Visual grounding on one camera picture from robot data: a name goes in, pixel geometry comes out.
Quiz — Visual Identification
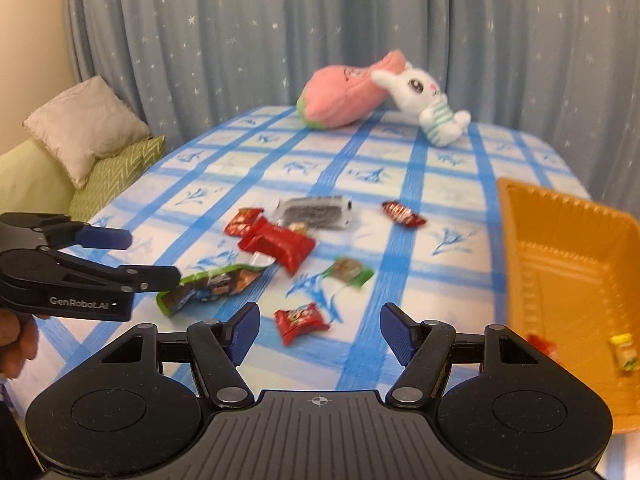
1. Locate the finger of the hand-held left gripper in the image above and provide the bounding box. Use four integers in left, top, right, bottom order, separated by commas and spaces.
30, 215, 132, 251
45, 250, 182, 293

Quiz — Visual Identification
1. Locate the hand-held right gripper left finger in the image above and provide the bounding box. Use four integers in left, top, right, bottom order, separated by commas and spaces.
75, 302, 261, 408

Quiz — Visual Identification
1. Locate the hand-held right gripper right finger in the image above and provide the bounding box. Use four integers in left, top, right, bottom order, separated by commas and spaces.
381, 302, 566, 408

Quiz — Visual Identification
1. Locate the green and brown snack packet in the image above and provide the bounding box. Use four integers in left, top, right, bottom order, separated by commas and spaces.
156, 264, 266, 317

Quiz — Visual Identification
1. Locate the dark red patterned candy packet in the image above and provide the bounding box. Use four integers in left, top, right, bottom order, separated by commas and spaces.
382, 201, 427, 228

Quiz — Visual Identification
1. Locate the clear packet of dark snack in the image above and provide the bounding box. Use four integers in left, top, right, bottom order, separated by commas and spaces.
275, 195, 353, 231

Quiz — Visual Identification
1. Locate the orange plastic tray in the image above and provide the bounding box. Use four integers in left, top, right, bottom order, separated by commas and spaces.
496, 177, 640, 435

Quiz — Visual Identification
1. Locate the person's left hand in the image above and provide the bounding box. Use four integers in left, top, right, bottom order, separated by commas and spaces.
0, 309, 40, 380

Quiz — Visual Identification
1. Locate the small red candy packet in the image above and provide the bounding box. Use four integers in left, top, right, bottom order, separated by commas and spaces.
225, 208, 266, 238
527, 334, 560, 361
274, 302, 331, 346

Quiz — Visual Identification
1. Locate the green patterned cushion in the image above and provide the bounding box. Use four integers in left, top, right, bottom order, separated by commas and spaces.
69, 135, 167, 223

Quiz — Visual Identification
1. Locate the green candy packet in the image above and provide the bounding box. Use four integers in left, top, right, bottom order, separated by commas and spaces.
320, 257, 375, 291

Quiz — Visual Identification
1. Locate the blue checked tablecloth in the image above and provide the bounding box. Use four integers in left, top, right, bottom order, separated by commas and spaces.
10, 105, 596, 411

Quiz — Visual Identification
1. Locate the large red snack packet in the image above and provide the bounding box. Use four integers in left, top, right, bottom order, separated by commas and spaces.
237, 217, 317, 275

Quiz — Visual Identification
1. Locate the light green sofa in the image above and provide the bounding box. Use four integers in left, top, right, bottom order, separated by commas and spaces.
0, 139, 76, 217

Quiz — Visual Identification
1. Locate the beige pillow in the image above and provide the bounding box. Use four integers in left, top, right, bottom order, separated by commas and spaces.
22, 76, 152, 190

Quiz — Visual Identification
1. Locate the yellow candy packet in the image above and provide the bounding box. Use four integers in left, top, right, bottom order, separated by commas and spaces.
609, 334, 640, 373

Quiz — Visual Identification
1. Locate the grey-blue star curtain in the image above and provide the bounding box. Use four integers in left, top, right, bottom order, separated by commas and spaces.
62, 0, 640, 211

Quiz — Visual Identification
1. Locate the pink plush toy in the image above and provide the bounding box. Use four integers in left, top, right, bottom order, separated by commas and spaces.
296, 50, 407, 132

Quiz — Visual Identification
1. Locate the white rabbit plush toy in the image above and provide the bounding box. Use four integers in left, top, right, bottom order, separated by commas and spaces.
371, 62, 472, 148

